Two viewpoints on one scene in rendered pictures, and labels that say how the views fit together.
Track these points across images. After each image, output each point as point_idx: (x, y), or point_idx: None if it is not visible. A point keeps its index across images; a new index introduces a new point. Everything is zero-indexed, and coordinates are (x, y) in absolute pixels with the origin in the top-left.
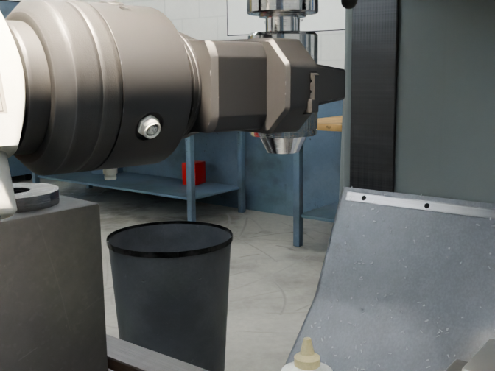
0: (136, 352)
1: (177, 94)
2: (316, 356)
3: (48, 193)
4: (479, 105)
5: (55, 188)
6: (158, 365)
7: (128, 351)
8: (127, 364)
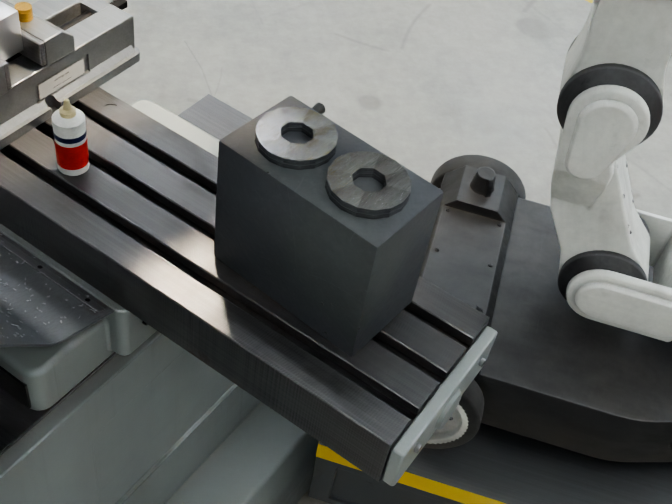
0: (197, 303)
1: None
2: (62, 106)
3: (259, 121)
4: None
5: (259, 135)
6: (174, 280)
7: (205, 305)
8: (203, 284)
